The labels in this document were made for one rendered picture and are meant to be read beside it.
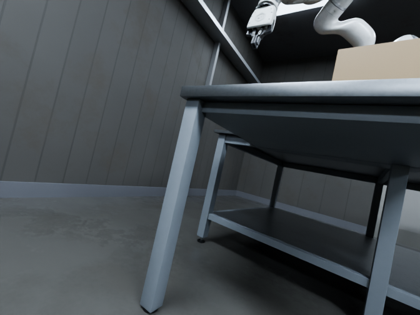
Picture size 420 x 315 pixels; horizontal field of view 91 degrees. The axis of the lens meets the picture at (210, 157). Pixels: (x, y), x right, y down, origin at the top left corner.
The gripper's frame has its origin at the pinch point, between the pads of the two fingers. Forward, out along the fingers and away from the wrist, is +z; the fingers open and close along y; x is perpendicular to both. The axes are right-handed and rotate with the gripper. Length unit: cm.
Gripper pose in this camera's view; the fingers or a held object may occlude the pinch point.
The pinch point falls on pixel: (255, 42)
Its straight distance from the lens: 96.0
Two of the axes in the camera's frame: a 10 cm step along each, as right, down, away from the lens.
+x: 4.8, 3.3, 8.1
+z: -3.3, 9.3, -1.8
